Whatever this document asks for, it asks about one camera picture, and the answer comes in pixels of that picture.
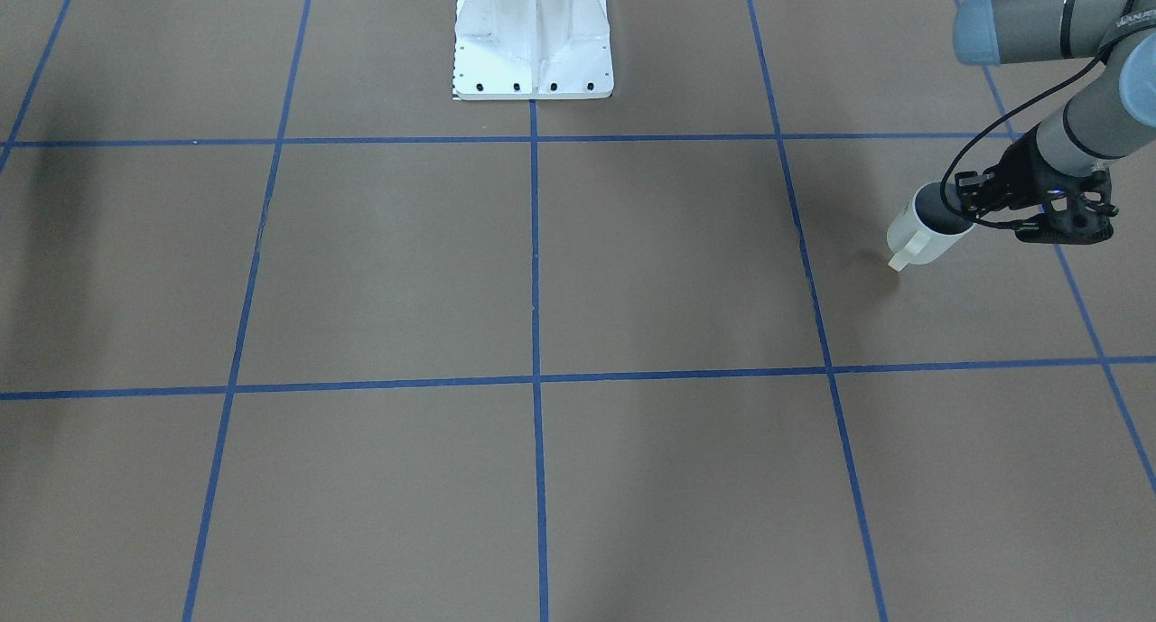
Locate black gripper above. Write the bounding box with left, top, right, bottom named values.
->
left=954, top=134, right=1062, bottom=222

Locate white mug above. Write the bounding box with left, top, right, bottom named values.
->
left=885, top=182, right=977, bottom=272

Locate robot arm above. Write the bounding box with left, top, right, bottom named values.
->
left=940, top=0, right=1153, bottom=242

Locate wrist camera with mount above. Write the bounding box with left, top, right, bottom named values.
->
left=1012, top=168, right=1119, bottom=246

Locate black braided cable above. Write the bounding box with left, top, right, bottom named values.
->
left=939, top=49, right=1121, bottom=230

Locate white column pedestal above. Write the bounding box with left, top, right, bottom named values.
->
left=452, top=0, right=615, bottom=101

